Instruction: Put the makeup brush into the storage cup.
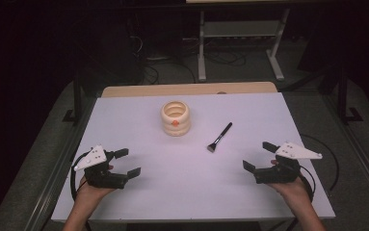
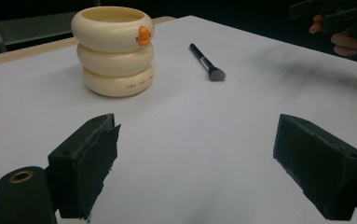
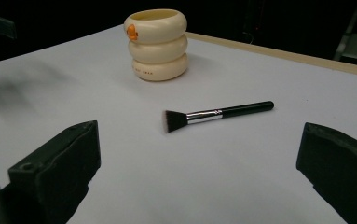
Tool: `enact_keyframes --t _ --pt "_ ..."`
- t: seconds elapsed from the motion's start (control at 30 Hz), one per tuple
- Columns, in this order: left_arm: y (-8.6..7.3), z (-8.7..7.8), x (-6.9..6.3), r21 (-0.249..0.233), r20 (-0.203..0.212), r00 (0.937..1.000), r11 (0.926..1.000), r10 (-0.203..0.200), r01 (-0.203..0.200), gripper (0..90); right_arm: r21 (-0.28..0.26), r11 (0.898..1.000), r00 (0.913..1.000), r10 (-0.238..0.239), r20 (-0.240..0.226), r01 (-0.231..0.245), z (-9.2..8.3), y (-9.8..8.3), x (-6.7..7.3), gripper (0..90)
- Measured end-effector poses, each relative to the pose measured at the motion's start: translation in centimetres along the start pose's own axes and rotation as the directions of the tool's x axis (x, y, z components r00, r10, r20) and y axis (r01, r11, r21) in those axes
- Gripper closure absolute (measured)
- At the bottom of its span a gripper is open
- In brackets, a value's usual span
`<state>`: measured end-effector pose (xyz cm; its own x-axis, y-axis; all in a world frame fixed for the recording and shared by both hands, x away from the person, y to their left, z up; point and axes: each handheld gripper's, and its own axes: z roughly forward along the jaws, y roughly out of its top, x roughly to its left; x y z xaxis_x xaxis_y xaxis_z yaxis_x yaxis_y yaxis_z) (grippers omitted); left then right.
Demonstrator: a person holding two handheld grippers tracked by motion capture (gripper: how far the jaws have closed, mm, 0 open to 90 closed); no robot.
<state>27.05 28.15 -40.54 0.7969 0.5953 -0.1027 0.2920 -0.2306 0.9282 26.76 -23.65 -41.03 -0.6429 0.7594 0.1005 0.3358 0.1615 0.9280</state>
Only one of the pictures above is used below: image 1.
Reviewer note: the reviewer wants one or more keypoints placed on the white metal stand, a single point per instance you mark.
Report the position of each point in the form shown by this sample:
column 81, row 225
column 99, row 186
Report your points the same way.
column 241, row 29

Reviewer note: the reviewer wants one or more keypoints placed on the light wooden table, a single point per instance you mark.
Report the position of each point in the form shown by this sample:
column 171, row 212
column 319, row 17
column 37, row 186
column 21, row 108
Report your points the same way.
column 188, row 89

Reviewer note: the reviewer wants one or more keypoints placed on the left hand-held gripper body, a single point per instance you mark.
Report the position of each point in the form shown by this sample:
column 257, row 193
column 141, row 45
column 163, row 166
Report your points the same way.
column 100, row 174

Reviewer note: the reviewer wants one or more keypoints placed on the person's left hand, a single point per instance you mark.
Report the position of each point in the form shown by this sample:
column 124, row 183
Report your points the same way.
column 93, row 192

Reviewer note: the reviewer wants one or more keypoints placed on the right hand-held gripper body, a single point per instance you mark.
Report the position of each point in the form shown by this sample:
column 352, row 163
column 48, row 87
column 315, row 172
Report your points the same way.
column 278, row 171

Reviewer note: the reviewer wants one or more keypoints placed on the cream ribbed cup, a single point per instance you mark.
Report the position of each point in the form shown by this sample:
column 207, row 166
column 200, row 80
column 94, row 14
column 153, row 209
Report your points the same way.
column 175, row 123

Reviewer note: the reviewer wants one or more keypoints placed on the black makeup brush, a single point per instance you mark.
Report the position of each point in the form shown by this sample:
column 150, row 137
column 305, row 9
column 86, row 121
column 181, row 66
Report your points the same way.
column 220, row 137

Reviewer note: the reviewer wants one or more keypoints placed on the black floor stand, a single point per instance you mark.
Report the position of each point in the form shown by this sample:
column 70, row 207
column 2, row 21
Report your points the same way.
column 343, row 96
column 77, row 102

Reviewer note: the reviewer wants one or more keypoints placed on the person's right hand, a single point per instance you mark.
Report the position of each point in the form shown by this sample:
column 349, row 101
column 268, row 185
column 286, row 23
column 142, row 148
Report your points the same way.
column 291, row 189

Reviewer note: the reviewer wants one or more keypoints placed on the metal frame rail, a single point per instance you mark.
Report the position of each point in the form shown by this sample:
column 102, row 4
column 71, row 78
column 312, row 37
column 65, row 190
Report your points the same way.
column 60, row 160
column 362, row 157

